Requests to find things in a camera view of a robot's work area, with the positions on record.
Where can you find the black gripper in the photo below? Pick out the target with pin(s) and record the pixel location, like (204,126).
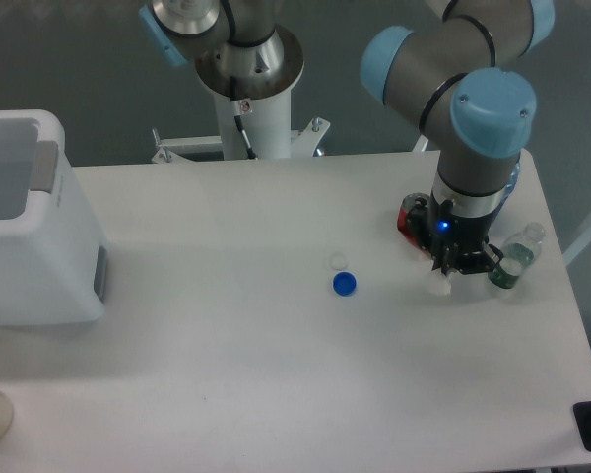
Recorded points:
(460,241)

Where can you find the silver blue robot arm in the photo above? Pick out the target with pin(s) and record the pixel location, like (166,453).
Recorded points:
(450,84)

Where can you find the white trash bin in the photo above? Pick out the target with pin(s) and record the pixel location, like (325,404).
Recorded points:
(53,250)

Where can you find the clear green-label bottle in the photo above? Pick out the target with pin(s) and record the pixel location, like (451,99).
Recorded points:
(519,252)

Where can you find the crushed red soda can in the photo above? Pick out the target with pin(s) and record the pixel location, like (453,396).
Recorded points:
(412,221)

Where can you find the blue plastic drink bottle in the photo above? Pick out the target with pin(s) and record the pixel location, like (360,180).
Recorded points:
(510,186)

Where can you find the blue bottle cap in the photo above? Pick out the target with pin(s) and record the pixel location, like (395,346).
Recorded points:
(344,283)

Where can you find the white bottle cap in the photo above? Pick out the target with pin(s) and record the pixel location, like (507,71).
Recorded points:
(338,261)

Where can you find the white metal base frame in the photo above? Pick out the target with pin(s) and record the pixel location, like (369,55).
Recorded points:
(303,144)

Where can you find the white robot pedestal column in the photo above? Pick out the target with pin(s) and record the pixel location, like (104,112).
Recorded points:
(261,119)

